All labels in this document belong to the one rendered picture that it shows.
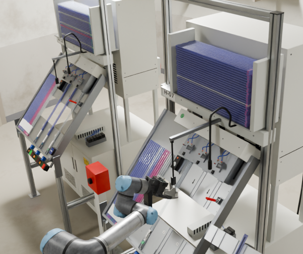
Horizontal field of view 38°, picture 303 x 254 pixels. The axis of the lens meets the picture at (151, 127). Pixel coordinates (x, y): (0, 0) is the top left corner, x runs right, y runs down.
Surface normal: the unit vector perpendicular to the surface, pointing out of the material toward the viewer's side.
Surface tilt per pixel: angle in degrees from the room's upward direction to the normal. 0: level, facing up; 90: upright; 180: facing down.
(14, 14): 90
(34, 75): 90
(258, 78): 90
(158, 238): 48
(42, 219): 0
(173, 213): 0
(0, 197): 0
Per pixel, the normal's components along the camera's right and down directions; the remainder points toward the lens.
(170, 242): -0.64, -0.37
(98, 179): 0.57, 0.35
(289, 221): -0.06, -0.89
